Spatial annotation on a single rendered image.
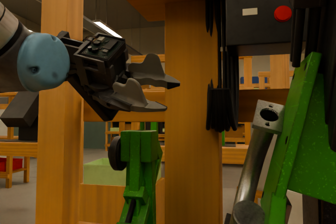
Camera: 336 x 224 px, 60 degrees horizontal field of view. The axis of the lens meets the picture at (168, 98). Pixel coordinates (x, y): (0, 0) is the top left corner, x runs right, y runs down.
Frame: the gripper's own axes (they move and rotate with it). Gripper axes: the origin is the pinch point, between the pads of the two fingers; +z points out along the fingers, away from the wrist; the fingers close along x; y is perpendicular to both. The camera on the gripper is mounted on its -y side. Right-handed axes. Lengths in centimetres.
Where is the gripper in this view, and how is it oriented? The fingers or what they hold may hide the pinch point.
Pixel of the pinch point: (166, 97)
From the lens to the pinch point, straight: 47.6
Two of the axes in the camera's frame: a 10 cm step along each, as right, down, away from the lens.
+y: 0.0, -7.3, -6.8
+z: 9.3, 2.5, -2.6
